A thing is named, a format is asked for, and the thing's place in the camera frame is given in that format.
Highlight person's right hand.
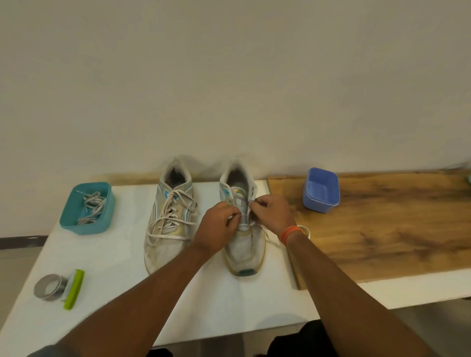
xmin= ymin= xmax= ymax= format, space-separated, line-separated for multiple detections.
xmin=249 ymin=194 xmax=297 ymax=240

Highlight person's left hand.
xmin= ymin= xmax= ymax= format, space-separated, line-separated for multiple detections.
xmin=191 ymin=201 xmax=243 ymax=255

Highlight white lace of sneaker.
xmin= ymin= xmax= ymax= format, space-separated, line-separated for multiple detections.
xmin=147 ymin=189 xmax=199 ymax=242
xmin=228 ymin=200 xmax=312 ymax=244

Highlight worn white sneaker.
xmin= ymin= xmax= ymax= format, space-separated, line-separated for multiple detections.
xmin=219 ymin=161 xmax=267 ymax=277
xmin=143 ymin=157 xmax=199 ymax=276

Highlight person's right forearm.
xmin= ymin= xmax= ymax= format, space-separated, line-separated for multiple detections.
xmin=285 ymin=233 xmax=439 ymax=357

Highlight person's left forearm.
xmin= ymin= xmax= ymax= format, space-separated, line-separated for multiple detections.
xmin=55 ymin=246 xmax=214 ymax=357

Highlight orange thread wristband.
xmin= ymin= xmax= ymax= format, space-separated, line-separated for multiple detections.
xmin=280 ymin=225 xmax=303 ymax=246

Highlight blue plastic container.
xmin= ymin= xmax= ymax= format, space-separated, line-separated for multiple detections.
xmin=302 ymin=167 xmax=340 ymax=214

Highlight black trousers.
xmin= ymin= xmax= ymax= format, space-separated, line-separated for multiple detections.
xmin=147 ymin=320 xmax=339 ymax=357

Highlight teal plastic container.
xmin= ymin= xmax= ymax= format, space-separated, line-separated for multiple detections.
xmin=59 ymin=182 xmax=116 ymax=236

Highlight grey tape roll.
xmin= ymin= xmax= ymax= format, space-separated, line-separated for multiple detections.
xmin=33 ymin=274 xmax=69 ymax=302

